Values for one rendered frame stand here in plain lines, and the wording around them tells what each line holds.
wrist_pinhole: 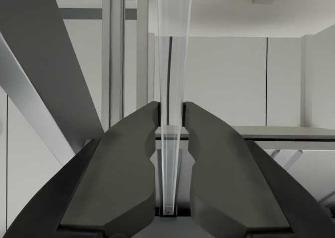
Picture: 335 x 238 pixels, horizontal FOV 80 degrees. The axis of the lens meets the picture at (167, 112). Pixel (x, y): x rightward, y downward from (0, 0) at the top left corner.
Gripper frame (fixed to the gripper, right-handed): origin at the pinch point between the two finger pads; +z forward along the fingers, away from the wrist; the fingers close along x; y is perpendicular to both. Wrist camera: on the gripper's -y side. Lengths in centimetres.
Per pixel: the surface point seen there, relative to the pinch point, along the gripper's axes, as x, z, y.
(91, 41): -71, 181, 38
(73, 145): -8.0, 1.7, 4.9
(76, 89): -8.0, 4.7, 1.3
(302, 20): 46, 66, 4
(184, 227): 2.2, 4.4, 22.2
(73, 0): -82, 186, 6
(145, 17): -7, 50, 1
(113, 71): -11.4, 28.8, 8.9
